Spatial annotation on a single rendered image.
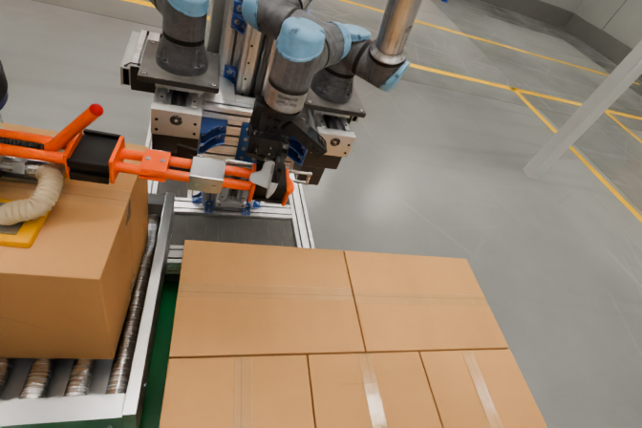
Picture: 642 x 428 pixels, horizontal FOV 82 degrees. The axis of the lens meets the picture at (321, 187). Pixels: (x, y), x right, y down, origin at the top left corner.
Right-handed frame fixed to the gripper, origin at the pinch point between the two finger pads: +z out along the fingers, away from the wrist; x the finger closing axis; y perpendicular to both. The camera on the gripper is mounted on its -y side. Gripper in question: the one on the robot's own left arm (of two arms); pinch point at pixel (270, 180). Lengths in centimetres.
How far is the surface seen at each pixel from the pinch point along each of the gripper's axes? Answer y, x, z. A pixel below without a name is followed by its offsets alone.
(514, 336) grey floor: -166, -16, 108
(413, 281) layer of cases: -69, -12, 54
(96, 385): 33, 24, 59
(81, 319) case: 35, 20, 31
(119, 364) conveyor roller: 28, 21, 53
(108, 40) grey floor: 108, -245, 107
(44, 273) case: 39.3, 19.9, 13.4
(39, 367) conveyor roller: 46, 22, 53
